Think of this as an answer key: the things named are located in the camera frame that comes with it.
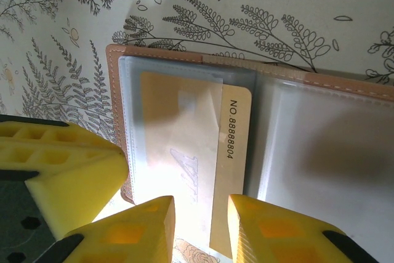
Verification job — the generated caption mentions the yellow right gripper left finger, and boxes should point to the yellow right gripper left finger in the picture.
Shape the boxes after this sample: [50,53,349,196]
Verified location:
[50,195,177,263]

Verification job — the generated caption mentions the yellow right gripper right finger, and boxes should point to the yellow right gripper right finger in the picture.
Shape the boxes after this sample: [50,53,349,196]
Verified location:
[227,193,381,263]

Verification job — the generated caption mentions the gold VIP credit card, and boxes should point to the gold VIP credit card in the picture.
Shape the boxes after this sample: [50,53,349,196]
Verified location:
[140,71,254,260]

